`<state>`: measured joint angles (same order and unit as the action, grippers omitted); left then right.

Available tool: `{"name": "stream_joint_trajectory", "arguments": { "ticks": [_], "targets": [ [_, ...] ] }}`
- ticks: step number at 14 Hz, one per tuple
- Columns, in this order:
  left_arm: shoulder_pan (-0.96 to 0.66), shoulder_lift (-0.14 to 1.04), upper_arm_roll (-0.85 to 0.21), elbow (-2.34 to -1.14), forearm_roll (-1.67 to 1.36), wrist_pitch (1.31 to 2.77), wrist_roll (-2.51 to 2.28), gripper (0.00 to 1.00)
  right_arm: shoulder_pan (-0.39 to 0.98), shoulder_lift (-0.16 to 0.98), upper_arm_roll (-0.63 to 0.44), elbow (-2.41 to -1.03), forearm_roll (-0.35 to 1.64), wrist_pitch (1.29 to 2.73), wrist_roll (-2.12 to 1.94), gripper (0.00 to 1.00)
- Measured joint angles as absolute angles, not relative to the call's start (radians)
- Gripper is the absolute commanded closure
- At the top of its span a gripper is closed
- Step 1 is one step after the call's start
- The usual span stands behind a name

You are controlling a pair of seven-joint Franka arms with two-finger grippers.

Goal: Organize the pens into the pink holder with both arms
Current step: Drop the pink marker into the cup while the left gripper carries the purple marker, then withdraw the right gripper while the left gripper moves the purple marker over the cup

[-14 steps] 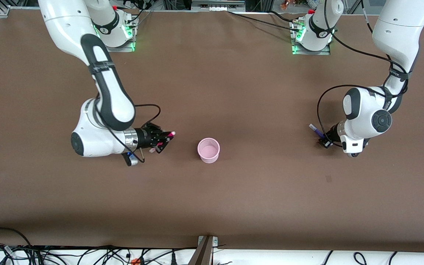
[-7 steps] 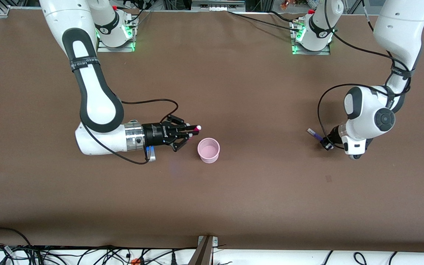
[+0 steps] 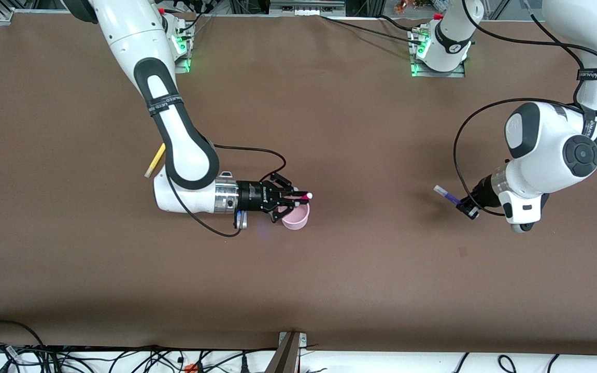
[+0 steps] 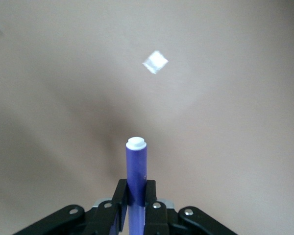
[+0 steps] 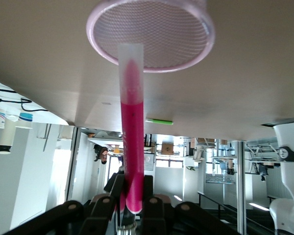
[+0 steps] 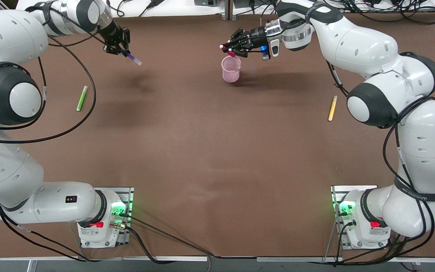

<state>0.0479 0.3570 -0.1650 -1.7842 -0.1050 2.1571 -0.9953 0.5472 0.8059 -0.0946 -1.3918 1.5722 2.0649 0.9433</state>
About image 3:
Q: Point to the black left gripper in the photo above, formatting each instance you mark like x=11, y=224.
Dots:
x=478, y=196

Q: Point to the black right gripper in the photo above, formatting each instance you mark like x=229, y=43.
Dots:
x=252, y=196

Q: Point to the pink marker pen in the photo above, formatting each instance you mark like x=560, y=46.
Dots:
x=299, y=196

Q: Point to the purple marker pen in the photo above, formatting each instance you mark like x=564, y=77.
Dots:
x=446, y=195

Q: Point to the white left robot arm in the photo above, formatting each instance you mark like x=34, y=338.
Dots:
x=552, y=150

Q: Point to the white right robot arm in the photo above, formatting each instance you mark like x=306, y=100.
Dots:
x=184, y=150

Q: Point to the pink cylindrical pen holder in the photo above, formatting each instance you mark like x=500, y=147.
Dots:
x=296, y=220

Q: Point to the yellow marker pen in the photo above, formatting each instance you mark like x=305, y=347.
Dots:
x=154, y=161

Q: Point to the grey equipment box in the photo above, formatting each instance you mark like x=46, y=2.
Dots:
x=303, y=6

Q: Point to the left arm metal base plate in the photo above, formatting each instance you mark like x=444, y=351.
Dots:
x=454, y=73

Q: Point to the metal table edge bracket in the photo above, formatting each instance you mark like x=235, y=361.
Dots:
x=302, y=339

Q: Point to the dark slanted post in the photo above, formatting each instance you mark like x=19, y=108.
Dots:
x=284, y=360

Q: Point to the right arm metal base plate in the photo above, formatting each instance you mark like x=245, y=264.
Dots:
x=184, y=54

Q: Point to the metal table corner bracket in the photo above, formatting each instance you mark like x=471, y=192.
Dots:
x=5, y=17

